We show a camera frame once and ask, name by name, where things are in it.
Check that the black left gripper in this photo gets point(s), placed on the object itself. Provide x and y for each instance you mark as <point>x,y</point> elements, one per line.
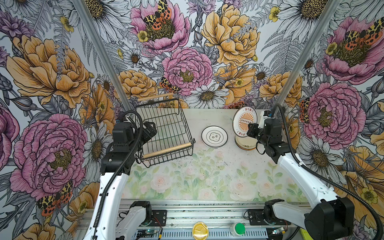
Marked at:
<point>152,130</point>

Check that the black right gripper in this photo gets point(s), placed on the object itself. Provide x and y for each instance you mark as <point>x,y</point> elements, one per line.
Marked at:
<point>251,128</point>

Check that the cream plate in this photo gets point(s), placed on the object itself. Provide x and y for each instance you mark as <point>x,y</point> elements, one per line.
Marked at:
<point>246,143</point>

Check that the brown patterned back plate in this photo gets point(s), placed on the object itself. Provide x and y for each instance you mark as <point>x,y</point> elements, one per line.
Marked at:
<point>242,118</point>

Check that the black wire dish rack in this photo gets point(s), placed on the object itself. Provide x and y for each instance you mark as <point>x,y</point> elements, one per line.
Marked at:
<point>173,139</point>

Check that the large white back plate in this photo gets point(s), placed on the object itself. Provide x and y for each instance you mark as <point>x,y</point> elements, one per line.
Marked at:
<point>214,137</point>

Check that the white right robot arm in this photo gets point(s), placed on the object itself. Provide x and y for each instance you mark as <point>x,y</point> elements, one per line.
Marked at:
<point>330,216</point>

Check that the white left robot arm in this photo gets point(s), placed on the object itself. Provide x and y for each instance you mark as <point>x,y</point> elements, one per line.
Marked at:
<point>104,224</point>

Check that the green push button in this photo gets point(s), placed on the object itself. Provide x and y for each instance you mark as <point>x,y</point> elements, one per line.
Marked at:
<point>237,229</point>

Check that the small green circuit board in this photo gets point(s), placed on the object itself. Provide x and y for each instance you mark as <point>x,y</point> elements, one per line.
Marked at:
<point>146,233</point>

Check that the lime green sponge block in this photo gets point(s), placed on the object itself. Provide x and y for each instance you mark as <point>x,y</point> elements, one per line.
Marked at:
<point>305,235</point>

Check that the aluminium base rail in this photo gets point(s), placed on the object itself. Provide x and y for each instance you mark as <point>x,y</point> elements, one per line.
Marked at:
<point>178,218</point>

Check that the aluminium right corner post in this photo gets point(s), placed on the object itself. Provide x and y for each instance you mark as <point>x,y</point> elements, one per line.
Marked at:
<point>313,38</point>

